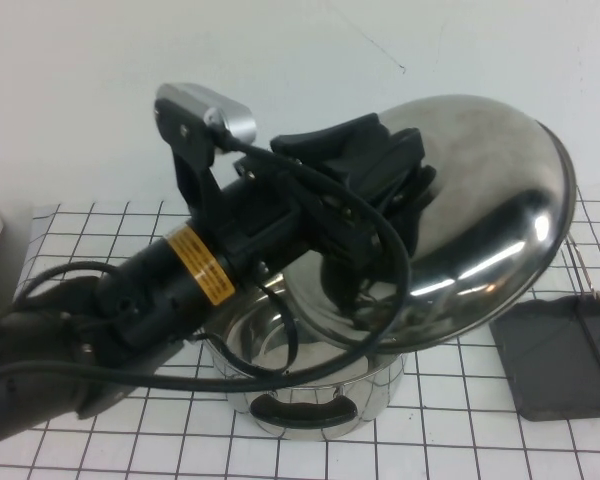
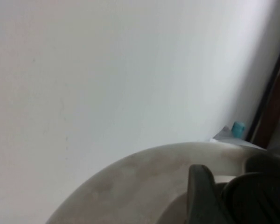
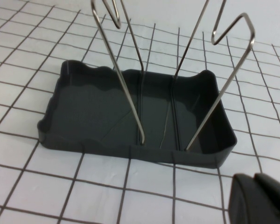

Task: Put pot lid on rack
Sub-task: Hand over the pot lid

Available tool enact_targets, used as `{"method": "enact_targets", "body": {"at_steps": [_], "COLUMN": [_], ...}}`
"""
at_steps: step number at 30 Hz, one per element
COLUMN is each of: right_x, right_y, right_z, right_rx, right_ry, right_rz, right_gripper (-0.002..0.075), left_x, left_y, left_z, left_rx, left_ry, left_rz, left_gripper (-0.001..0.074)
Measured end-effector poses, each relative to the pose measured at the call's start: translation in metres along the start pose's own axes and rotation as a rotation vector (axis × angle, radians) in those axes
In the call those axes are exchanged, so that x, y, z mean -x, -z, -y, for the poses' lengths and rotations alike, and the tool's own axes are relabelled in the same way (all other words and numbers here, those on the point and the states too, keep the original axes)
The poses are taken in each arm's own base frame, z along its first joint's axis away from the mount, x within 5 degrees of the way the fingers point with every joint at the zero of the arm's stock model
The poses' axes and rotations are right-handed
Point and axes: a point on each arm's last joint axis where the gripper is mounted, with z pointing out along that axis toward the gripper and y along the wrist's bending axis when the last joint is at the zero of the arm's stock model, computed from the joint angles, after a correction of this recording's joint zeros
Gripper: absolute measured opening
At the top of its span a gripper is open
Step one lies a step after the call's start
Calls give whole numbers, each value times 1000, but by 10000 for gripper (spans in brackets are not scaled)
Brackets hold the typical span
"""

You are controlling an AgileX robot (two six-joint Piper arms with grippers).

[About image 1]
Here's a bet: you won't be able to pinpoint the black plastic drip tray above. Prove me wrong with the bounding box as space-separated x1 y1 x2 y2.
488 294 600 421

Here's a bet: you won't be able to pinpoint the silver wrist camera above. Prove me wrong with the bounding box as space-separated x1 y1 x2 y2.
155 83 258 145

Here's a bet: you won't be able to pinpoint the stainless steel pot black handles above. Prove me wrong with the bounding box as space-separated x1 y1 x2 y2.
199 284 407 442

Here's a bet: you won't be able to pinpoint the metal wire lid rack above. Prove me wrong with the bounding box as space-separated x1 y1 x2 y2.
562 238 600 407

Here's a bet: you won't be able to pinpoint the thin black cable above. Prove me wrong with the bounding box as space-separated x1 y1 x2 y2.
259 283 304 377

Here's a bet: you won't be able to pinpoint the thick black camera cable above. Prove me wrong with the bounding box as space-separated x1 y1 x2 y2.
0 132 414 394

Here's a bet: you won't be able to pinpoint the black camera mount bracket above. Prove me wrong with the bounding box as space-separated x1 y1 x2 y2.
153 97 222 222

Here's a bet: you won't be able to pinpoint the white black grid tablecloth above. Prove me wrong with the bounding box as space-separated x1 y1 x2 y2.
0 184 600 480

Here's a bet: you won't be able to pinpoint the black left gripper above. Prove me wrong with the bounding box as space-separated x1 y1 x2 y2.
214 113 427 282

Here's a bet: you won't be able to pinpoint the stainless steel lid black knob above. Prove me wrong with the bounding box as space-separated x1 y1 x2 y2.
284 93 579 354

